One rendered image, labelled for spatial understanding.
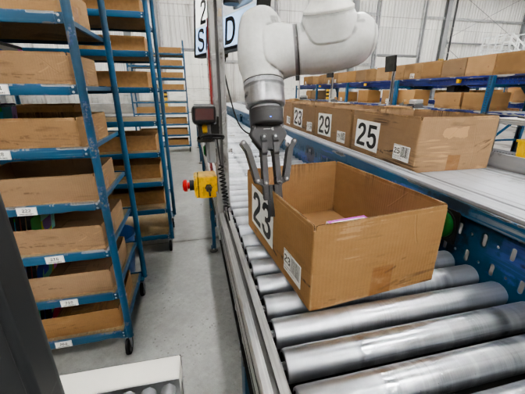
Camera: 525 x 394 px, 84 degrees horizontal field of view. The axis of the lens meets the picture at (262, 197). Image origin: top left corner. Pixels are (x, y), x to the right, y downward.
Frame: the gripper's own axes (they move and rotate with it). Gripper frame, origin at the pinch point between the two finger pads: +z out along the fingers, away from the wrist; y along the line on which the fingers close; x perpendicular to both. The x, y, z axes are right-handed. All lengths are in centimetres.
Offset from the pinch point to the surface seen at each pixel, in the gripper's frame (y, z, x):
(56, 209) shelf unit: 66, -2, -54
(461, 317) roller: -27.1, 22.8, 20.2
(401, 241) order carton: -20.1, 9.4, 15.2
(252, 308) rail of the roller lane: 7.8, 19.9, 8.2
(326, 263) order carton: -4.4, 11.1, 16.2
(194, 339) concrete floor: 23, 66, -82
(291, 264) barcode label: -0.7, 12.8, 7.5
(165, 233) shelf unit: 42, 22, -163
